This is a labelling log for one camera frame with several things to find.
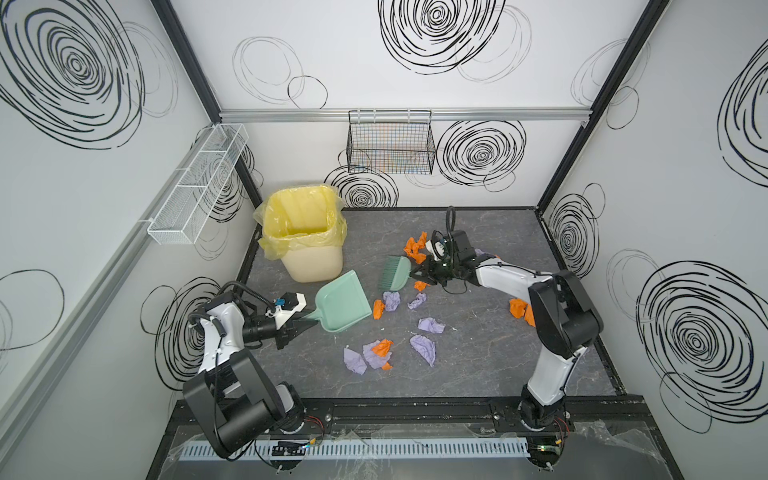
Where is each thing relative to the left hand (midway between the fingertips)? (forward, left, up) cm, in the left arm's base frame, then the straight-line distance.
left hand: (310, 316), depth 77 cm
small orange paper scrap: (+9, -17, -12) cm, 23 cm away
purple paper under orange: (-6, -16, -13) cm, 21 cm away
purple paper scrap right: (+30, -51, -10) cm, 60 cm away
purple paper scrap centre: (+4, -33, -12) cm, 36 cm away
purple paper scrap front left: (-7, -11, -13) cm, 18 cm away
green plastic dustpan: (+3, -8, +1) cm, 9 cm away
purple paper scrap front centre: (-3, -31, -12) cm, 34 cm away
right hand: (+16, -26, -3) cm, 31 cm away
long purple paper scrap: (+12, -21, -12) cm, 27 cm away
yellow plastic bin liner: (+33, +10, +2) cm, 35 cm away
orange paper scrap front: (-3, -19, -13) cm, 23 cm away
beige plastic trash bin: (+19, +4, -4) cm, 20 cm away
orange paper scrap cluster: (+32, -28, -12) cm, 44 cm away
